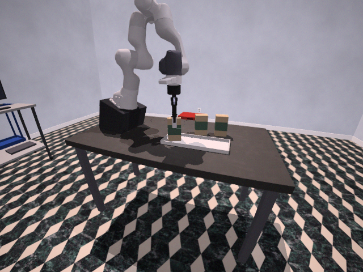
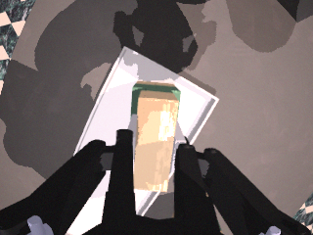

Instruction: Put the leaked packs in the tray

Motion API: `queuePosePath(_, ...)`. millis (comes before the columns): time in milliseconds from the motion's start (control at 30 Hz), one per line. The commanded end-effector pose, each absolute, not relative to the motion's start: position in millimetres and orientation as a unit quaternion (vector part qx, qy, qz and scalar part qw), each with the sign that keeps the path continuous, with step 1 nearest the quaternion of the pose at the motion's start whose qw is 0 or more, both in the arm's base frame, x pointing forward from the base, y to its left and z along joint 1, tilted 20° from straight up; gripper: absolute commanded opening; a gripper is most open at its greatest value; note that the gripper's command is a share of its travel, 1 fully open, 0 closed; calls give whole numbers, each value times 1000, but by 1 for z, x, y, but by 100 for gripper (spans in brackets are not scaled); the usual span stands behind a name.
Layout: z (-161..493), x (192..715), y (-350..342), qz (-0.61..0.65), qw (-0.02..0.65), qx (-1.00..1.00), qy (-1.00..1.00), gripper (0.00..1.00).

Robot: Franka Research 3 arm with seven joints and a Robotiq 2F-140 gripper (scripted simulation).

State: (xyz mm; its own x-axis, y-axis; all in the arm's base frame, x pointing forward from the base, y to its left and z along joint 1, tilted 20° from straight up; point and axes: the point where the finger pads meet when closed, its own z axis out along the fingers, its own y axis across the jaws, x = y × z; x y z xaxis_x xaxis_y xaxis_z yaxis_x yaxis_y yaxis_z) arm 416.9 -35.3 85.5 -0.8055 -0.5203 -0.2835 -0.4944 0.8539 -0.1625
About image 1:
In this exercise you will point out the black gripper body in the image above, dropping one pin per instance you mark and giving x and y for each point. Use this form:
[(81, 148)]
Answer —
[(173, 90)]

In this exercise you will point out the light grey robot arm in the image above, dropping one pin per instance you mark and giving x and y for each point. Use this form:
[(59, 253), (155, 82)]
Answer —
[(173, 66)]

